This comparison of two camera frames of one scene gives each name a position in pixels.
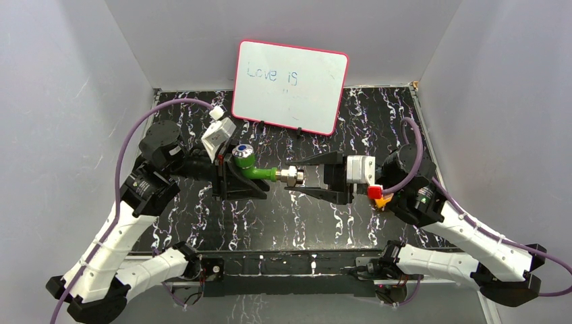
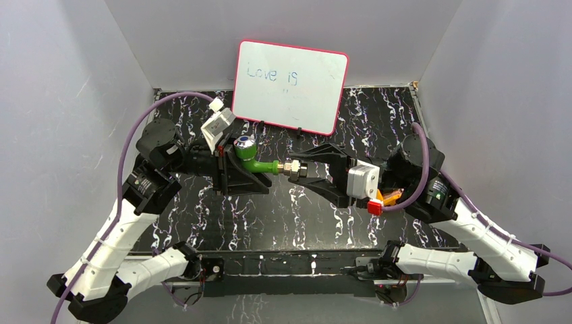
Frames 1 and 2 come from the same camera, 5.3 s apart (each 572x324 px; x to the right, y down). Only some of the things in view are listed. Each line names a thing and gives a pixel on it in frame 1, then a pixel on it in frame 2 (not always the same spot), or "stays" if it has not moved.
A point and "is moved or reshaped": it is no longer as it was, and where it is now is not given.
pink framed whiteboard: (289, 86) stays
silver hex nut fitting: (292, 175) is moved or reshaped
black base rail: (291, 272) stays
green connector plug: (243, 157) is moved or reshaped
